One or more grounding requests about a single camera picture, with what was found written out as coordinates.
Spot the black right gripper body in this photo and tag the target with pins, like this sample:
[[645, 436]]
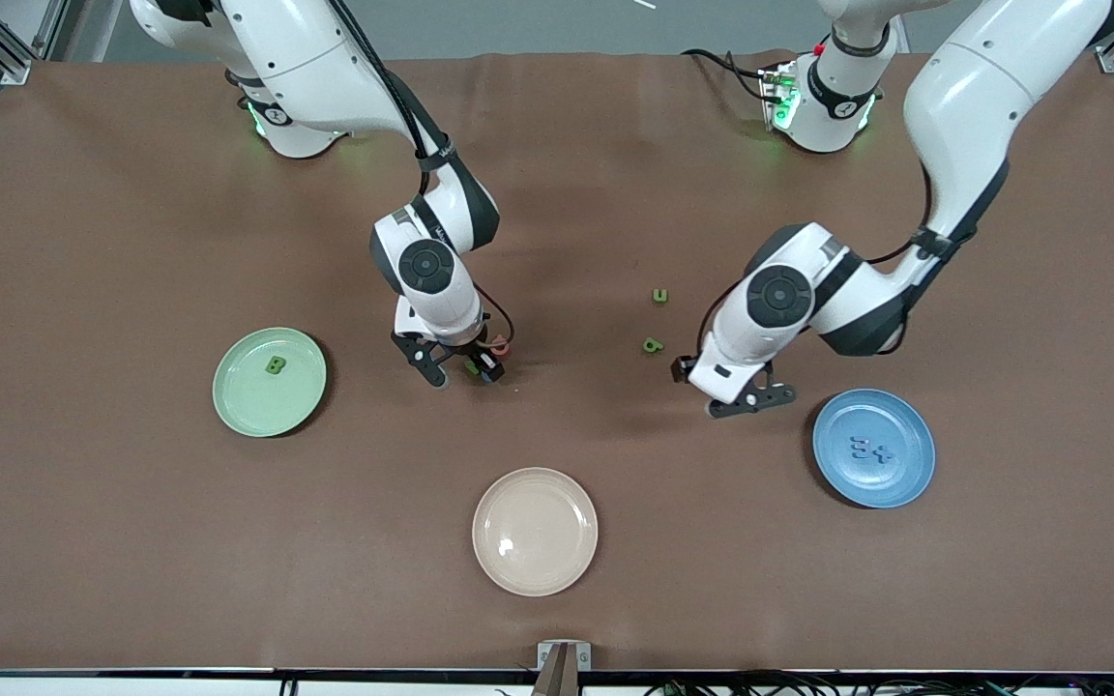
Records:
[[472, 354]]

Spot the pink capital letter Q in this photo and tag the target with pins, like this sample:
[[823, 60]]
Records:
[[507, 343]]

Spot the green lowercase letter p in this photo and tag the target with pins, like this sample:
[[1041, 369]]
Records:
[[658, 345]]

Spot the blue lowercase letter m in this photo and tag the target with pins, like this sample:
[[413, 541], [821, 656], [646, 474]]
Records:
[[868, 450]]

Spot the green capital letter B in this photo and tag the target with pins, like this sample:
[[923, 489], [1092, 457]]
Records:
[[269, 366]]

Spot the blue lowercase letter x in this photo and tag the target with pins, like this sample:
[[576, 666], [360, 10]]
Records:
[[884, 452]]

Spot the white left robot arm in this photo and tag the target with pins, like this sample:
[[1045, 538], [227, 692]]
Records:
[[973, 87]]

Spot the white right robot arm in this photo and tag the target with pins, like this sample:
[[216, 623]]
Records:
[[306, 58]]

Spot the beige plate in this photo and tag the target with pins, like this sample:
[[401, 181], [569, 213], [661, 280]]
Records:
[[538, 541]]

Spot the blue plate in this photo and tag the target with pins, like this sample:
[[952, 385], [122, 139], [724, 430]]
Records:
[[871, 483]]

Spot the light green plate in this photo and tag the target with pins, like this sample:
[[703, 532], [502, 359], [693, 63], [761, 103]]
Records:
[[257, 406]]

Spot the silver base connector box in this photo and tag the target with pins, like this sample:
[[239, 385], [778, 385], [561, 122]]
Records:
[[777, 87]]

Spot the black table edge strip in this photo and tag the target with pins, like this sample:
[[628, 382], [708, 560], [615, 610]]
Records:
[[373, 674]]

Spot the brown table mat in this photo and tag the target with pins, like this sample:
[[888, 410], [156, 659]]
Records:
[[131, 541]]

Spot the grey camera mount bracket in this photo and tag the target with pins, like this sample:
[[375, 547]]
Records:
[[544, 657]]

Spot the tan camera stand post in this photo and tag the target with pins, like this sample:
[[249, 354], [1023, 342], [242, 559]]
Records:
[[557, 681]]

